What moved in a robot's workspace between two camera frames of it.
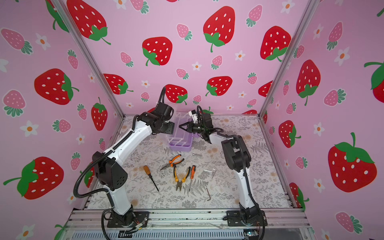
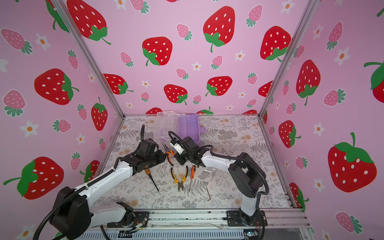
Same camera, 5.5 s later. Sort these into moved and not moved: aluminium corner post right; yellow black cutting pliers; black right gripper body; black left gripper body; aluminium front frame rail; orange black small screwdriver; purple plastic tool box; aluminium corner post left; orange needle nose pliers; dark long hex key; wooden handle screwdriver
Moved: black left gripper body; orange needle nose pliers; black right gripper body; yellow black cutting pliers; purple plastic tool box
Not moved: wooden handle screwdriver; aluminium front frame rail; aluminium corner post right; orange black small screwdriver; aluminium corner post left; dark long hex key
